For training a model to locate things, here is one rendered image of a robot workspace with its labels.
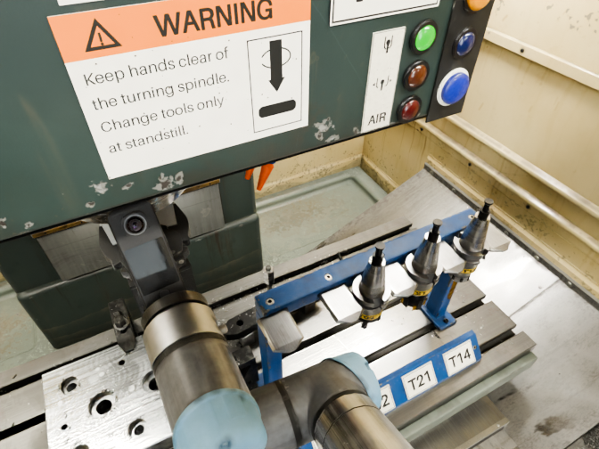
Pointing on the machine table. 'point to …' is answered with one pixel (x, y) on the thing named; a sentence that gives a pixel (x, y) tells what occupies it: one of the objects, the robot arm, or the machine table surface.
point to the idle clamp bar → (250, 325)
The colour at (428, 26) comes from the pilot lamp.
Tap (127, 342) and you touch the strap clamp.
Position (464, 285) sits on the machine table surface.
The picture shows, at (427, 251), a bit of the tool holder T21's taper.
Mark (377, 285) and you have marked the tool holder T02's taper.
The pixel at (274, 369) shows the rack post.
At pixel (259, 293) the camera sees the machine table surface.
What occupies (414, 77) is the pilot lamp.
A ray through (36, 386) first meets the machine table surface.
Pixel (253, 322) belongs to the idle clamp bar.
